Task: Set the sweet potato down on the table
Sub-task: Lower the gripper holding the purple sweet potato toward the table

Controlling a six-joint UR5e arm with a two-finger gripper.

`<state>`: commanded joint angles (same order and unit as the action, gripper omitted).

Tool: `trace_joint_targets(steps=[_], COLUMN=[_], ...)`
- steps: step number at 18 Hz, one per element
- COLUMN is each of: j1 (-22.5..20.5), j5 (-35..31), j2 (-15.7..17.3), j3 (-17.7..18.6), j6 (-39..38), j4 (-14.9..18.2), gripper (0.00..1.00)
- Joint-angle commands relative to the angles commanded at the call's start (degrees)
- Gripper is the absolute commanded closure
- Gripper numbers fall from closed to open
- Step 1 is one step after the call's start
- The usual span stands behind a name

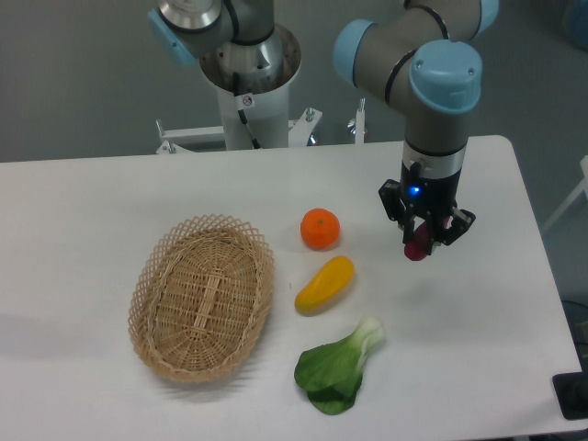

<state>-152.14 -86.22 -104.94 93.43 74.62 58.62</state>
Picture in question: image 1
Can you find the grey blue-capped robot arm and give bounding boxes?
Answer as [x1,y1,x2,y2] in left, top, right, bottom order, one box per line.
[147,1,499,261]

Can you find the orange tangerine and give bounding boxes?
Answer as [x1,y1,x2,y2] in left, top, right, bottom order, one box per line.
[300,208,341,250]

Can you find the blue object top right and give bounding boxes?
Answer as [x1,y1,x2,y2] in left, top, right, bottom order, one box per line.
[562,0,588,50]

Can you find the green bok choy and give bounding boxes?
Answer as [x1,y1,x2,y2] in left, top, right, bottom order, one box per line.
[294,317,385,416]

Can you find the black device at table edge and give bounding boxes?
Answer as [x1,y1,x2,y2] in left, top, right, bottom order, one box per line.
[552,372,587,421]

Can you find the yellow mango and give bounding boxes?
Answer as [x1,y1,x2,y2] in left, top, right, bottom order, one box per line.
[294,255,355,315]

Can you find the purple sweet potato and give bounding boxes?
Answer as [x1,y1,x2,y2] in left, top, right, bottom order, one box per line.
[404,222,432,262]

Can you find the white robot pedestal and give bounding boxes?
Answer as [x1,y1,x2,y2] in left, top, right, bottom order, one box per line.
[199,24,301,151]

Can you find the white furniture leg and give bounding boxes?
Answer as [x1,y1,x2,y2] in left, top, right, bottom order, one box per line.
[539,156,588,235]

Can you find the white metal base frame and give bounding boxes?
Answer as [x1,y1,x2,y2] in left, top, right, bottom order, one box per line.
[154,97,371,154]

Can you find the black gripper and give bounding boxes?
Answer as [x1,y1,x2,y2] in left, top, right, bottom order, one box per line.
[379,161,476,255]

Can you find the woven wicker basket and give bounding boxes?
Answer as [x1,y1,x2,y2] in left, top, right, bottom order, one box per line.
[128,215,275,383]

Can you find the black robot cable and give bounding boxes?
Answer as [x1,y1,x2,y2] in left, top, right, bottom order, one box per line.
[232,72,263,151]

